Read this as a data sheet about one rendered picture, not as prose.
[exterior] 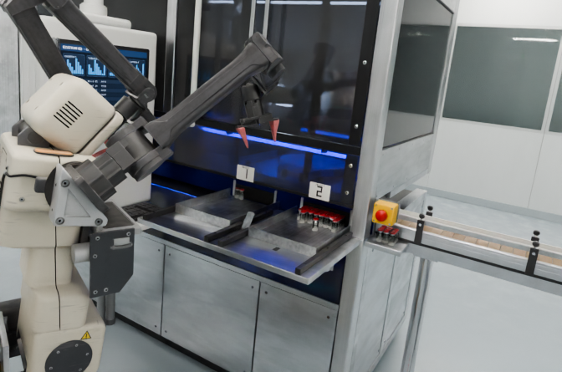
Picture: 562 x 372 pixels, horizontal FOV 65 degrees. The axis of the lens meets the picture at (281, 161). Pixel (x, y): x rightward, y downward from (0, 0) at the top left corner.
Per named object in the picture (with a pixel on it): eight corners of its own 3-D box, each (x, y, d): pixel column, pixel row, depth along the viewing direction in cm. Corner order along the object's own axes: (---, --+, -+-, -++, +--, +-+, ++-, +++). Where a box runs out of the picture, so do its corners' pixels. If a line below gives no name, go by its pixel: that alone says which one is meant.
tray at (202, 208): (229, 195, 196) (230, 187, 195) (278, 209, 184) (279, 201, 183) (175, 211, 167) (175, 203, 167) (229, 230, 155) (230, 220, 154)
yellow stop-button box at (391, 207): (378, 216, 160) (380, 198, 159) (397, 221, 157) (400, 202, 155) (370, 221, 154) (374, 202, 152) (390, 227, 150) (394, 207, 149)
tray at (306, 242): (295, 213, 180) (296, 205, 179) (355, 230, 167) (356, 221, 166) (247, 236, 151) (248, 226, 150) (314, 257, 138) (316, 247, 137)
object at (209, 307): (154, 238, 360) (158, 133, 343) (402, 333, 260) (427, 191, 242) (33, 282, 275) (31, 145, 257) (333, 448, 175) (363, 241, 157)
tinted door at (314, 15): (260, 128, 176) (273, -28, 164) (361, 146, 155) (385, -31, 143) (259, 129, 175) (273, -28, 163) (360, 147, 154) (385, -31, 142)
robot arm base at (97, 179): (62, 167, 90) (74, 182, 80) (95, 143, 93) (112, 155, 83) (88, 197, 94) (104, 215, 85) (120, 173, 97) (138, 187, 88)
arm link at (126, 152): (99, 155, 87) (116, 175, 87) (140, 124, 91) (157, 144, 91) (102, 163, 96) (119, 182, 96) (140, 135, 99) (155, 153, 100)
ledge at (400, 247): (377, 236, 169) (377, 231, 169) (411, 245, 163) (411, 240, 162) (364, 246, 157) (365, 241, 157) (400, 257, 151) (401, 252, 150)
